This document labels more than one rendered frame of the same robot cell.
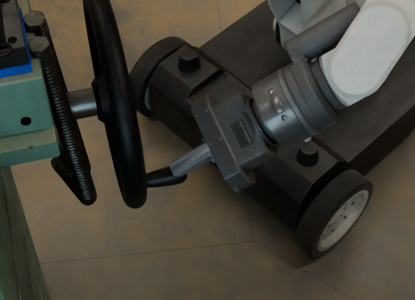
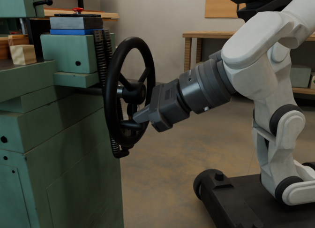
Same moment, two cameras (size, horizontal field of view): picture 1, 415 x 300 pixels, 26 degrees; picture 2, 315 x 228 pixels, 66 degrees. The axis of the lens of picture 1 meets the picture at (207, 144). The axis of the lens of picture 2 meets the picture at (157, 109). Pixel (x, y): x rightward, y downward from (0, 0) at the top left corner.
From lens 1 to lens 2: 0.80 m
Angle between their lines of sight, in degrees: 42
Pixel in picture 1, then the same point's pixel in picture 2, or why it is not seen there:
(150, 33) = not seen: hidden behind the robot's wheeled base
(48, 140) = (82, 75)
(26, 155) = (72, 80)
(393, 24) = (270, 18)
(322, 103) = (214, 72)
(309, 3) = (272, 149)
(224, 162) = (153, 106)
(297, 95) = (201, 67)
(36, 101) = (82, 51)
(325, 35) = not seen: hidden behind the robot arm
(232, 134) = (164, 95)
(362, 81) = (240, 51)
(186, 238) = not seen: outside the picture
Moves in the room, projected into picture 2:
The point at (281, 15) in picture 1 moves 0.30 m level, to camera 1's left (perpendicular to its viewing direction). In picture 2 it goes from (262, 164) to (202, 148)
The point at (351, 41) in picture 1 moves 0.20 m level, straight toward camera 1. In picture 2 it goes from (240, 31) to (153, 35)
